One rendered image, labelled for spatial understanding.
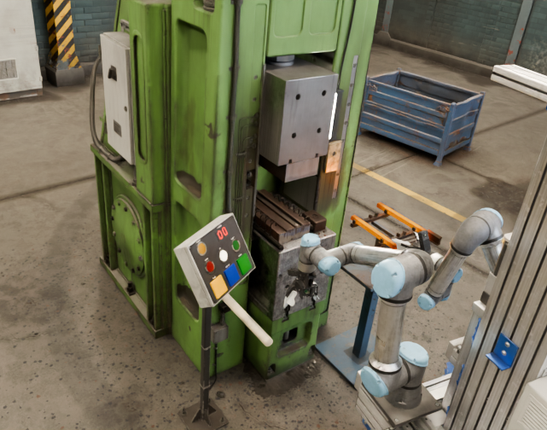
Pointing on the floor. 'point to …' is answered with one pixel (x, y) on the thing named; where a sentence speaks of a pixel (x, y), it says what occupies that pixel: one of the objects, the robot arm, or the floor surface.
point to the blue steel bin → (421, 112)
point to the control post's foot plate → (216, 420)
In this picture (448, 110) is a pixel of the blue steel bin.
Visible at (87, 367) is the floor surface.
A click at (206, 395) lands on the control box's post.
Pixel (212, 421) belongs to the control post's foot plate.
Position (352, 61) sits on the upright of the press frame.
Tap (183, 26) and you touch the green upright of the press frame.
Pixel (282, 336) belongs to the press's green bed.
